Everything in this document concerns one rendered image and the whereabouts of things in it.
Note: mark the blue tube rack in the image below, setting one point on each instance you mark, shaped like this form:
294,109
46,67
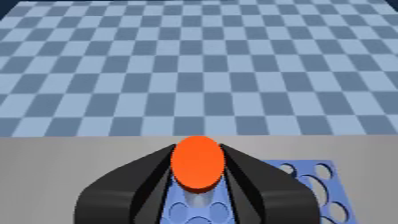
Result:
316,186

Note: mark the orange capped centrifuge tube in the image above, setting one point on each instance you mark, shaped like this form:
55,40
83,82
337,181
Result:
197,163

